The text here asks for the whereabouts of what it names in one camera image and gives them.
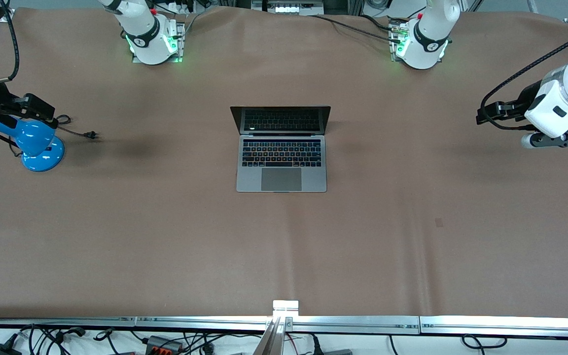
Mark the aluminium table edge rail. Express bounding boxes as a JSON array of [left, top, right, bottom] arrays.
[[0, 315, 568, 339]]

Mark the looped black cable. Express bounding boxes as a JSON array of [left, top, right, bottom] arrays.
[[461, 334, 509, 350]]

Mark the brown table mat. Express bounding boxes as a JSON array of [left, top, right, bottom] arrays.
[[0, 6, 568, 319]]

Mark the grey aluminium laptop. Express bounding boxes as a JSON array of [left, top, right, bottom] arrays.
[[230, 106, 332, 193]]

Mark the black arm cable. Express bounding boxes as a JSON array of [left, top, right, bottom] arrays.
[[480, 37, 568, 132], [0, 0, 21, 85]]

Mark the aluminium profile with bracket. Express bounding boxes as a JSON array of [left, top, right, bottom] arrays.
[[253, 300, 300, 355]]

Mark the tangled black cable bundle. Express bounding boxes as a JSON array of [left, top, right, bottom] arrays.
[[16, 323, 117, 355]]

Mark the black orange connector box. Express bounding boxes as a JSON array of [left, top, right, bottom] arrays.
[[145, 335, 184, 354]]

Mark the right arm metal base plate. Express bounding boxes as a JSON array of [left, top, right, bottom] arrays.
[[132, 21, 186, 65]]

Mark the blue desk lamp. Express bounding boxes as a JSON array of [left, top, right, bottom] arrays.
[[0, 118, 66, 173]]

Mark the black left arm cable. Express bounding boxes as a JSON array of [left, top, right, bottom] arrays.
[[480, 37, 568, 132]]

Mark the black lamp cord with plug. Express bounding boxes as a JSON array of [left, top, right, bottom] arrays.
[[0, 114, 100, 158]]

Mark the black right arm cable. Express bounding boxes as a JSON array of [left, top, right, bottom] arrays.
[[0, 0, 21, 85]]

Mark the thick black braided cable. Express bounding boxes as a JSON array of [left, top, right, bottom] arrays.
[[309, 14, 403, 44]]

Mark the grey power strip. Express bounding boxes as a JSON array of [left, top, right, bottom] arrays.
[[251, 0, 324, 16]]

